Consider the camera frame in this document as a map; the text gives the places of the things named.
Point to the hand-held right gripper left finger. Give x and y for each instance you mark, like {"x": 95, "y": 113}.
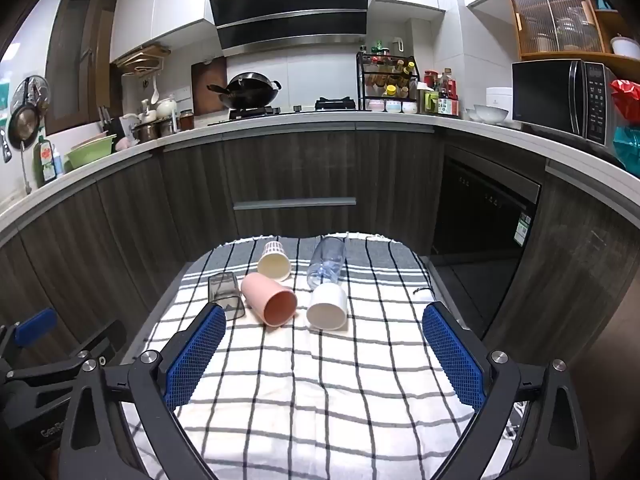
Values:
{"x": 195, "y": 355}

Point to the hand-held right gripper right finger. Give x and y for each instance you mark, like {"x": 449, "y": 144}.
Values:
{"x": 455, "y": 360}

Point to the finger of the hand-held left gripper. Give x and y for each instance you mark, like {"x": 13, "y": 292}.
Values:
{"x": 95, "y": 347}
{"x": 35, "y": 327}

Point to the grey transparent cup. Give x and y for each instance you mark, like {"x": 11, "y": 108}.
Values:
{"x": 225, "y": 290}

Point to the pink cup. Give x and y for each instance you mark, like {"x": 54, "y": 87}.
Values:
{"x": 260, "y": 295}

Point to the cream patterned cup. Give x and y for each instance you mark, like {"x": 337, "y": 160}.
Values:
{"x": 275, "y": 265}

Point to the white cup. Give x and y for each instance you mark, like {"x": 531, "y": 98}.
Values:
{"x": 327, "y": 307}

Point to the clear blue cup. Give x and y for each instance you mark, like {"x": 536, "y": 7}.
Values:
{"x": 326, "y": 260}

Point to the black white checked cloth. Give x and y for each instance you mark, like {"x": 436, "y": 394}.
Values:
{"x": 320, "y": 385}

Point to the built-in black dishwasher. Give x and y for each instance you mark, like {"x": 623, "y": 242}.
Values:
{"x": 480, "y": 210}

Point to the green dish soap bottle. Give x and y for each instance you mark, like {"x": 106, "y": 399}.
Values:
{"x": 45, "y": 160}

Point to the green plastic basin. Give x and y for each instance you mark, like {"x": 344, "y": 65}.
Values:
{"x": 92, "y": 152}

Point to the hanging frying pan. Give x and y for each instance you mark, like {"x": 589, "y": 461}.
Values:
{"x": 22, "y": 127}

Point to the dark wood kitchen cabinet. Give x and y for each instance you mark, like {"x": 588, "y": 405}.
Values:
{"x": 290, "y": 175}

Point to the black knife block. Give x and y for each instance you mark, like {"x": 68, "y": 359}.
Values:
{"x": 111, "y": 125}

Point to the steel pot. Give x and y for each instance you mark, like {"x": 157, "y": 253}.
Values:
{"x": 150, "y": 131}

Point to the brown jar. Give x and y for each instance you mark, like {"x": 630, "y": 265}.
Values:
{"x": 187, "y": 120}

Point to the small white bowl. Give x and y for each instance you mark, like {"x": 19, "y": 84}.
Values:
{"x": 471, "y": 115}

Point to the large white bowl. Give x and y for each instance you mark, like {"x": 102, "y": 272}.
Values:
{"x": 491, "y": 114}

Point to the white teapot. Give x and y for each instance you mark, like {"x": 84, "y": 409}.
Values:
{"x": 166, "y": 107}

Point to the brown cutting board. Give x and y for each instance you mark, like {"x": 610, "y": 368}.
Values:
{"x": 207, "y": 100}

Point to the green box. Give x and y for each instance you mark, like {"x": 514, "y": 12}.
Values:
{"x": 429, "y": 102}

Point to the black gas stove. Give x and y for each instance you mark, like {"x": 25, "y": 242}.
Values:
{"x": 295, "y": 109}

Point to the white rice cooker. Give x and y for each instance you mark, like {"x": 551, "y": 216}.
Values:
{"x": 500, "y": 97}

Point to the black wok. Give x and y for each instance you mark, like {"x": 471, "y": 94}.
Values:
{"x": 250, "y": 91}

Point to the brown framed window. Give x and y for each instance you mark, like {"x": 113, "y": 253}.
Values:
{"x": 75, "y": 60}

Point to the teal plastic bag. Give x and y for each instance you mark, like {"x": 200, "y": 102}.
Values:
{"x": 629, "y": 150}

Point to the black microwave oven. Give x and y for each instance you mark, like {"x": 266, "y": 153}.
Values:
{"x": 550, "y": 95}

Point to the black spice rack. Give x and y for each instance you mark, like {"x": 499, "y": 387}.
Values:
{"x": 387, "y": 82}

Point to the wooden cutting boards shelf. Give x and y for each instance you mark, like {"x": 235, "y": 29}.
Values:
{"x": 142, "y": 57}

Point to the red plastic bag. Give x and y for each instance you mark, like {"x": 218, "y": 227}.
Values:
{"x": 627, "y": 100}

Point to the white pot with lid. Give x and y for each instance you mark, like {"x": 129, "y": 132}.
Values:
{"x": 625, "y": 46}

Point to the wooden ribbed glass cabinet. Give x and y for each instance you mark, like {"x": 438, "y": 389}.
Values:
{"x": 560, "y": 17}

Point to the black range hood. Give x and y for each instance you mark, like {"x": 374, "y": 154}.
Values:
{"x": 290, "y": 5}

